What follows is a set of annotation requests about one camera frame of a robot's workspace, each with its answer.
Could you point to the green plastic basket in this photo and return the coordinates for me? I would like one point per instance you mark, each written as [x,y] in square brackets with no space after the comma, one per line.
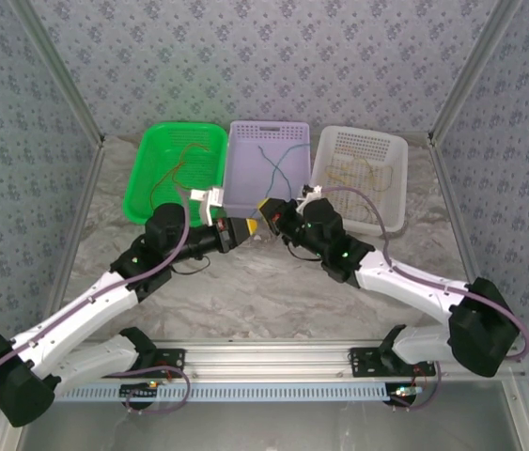
[198,160]

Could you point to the white plastic basket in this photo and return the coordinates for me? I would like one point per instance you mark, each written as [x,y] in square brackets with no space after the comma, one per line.
[367,141]

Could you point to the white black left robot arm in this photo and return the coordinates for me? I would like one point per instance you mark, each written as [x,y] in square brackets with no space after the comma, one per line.
[71,315]

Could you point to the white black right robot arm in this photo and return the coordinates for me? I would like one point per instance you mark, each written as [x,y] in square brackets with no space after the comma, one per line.
[405,286]

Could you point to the purple plastic basket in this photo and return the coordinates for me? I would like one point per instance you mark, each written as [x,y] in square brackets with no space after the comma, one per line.
[245,178]

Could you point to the small circuit board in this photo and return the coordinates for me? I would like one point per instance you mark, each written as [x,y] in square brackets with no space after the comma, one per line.
[139,394]
[405,394]

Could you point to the grey metal lower panel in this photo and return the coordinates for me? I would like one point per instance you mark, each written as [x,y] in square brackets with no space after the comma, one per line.
[264,427]

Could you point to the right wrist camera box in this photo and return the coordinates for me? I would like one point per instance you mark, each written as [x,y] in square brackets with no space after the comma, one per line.
[312,192]

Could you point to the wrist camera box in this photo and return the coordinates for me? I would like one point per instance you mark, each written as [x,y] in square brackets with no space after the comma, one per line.
[312,192]
[207,204]

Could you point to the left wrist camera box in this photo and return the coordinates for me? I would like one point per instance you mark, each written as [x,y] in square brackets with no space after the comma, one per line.
[207,204]

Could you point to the aluminium side rail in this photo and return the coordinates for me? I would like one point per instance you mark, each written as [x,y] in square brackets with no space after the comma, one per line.
[76,225]
[456,221]

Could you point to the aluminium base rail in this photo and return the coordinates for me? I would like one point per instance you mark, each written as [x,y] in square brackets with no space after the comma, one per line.
[264,359]

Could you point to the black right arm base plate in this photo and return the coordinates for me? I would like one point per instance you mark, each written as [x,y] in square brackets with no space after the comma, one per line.
[362,362]

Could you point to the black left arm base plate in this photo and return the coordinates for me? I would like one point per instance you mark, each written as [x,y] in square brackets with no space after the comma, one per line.
[175,364]

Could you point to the aluminium frame post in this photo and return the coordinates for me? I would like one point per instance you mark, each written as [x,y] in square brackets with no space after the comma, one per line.
[472,70]
[61,70]

